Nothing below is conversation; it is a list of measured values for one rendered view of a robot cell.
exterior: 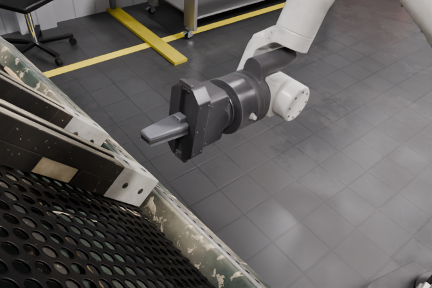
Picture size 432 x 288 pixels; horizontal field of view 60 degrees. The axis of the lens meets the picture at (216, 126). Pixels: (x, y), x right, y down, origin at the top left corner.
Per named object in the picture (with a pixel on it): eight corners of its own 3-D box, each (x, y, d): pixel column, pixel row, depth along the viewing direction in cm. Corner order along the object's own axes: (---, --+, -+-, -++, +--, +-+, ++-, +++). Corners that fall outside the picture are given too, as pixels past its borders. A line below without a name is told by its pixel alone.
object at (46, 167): (68, 183, 63) (79, 170, 63) (30, 171, 56) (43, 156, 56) (60, 173, 65) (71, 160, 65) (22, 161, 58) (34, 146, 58)
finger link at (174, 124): (137, 132, 48) (174, 117, 52) (152, 145, 46) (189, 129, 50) (137, 122, 47) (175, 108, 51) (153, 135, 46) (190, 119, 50)
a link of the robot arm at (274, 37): (247, 87, 71) (277, 19, 65) (284, 111, 66) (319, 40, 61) (227, 88, 66) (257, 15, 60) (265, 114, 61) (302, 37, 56)
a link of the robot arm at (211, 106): (157, 141, 57) (212, 117, 65) (200, 177, 52) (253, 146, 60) (164, 69, 50) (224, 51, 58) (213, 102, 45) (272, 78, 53)
